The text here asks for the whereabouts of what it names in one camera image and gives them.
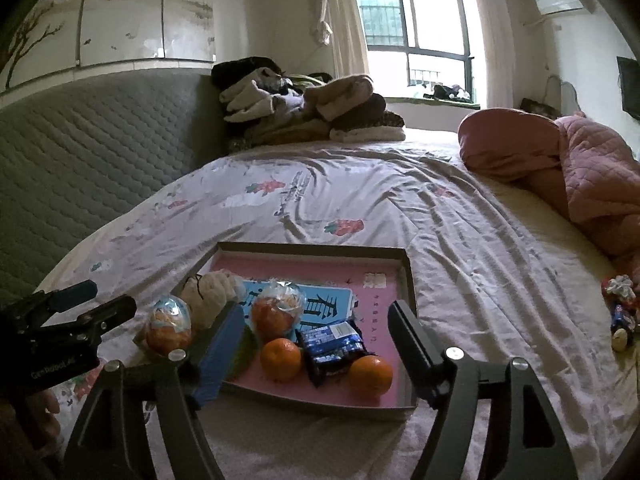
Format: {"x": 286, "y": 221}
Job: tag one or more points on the clothes on window sill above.
{"x": 453, "y": 93}

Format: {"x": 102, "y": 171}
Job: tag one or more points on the grey quilted headboard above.
{"x": 77, "y": 156}

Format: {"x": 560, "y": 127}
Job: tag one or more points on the pink quilted blanket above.
{"x": 582, "y": 169}

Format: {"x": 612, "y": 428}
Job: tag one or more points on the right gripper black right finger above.
{"x": 420, "y": 351}

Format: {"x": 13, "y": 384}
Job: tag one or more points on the strawberry print bed sheet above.
{"x": 496, "y": 271}

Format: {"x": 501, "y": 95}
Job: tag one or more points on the shallow dark cardboard tray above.
{"x": 175, "y": 279}

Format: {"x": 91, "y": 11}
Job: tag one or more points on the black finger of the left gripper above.
{"x": 100, "y": 320}

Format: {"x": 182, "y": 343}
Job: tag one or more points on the beige curtain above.
{"x": 337, "y": 24}
{"x": 499, "y": 52}

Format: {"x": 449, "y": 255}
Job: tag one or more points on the white air conditioner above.
{"x": 550, "y": 7}

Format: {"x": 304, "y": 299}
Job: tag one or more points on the window with dark frame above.
{"x": 414, "y": 44}

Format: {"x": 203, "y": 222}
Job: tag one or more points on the pile of folded clothes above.
{"x": 261, "y": 105}

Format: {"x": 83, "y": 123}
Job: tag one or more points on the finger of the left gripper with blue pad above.
{"x": 60, "y": 300}

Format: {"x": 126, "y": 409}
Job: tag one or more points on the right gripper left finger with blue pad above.
{"x": 213, "y": 351}

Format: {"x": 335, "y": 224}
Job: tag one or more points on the small toys on bed edge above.
{"x": 621, "y": 295}

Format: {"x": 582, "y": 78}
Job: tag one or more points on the white plush toy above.
{"x": 207, "y": 294}

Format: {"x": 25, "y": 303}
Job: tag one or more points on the blue snack packet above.
{"x": 329, "y": 350}

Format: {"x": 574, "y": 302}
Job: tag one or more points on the person's hand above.
{"x": 29, "y": 426}

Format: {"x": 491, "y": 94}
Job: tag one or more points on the wall mounted television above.
{"x": 629, "y": 71}

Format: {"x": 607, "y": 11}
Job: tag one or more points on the surprise egg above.
{"x": 168, "y": 326}
{"x": 277, "y": 310}

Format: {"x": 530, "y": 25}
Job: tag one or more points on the beige curtain right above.
{"x": 499, "y": 52}

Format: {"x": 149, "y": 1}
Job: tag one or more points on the floral wall painting panels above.
{"x": 58, "y": 35}

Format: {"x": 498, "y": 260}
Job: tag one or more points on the orange mandarin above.
{"x": 281, "y": 360}
{"x": 370, "y": 377}

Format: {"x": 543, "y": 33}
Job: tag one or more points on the beige curtain left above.
{"x": 337, "y": 24}

